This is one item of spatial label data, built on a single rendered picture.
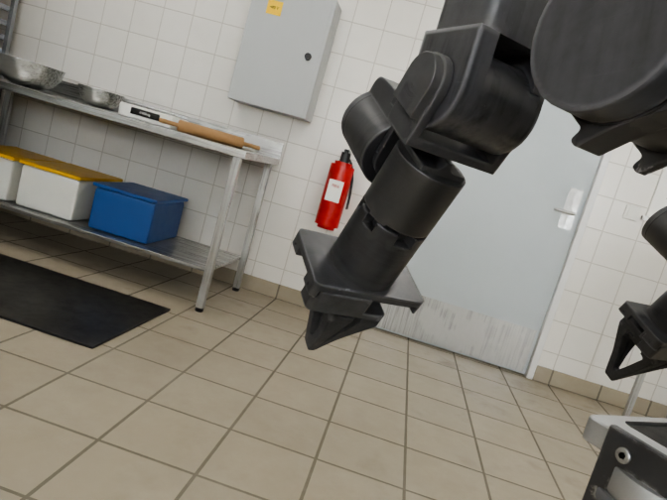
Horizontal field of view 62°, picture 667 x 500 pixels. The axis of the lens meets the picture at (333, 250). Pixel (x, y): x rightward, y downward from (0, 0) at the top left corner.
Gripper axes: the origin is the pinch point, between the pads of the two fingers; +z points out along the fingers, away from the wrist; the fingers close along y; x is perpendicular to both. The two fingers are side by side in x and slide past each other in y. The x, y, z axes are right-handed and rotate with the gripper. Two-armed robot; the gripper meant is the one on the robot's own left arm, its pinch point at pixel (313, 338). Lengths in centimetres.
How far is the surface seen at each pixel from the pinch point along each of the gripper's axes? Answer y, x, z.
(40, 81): 32, -301, 139
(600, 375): -296, -118, 127
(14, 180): 34, -265, 185
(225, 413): -48, -79, 127
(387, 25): -141, -289, 29
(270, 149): -98, -267, 120
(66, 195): 8, -245, 174
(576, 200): -258, -189, 54
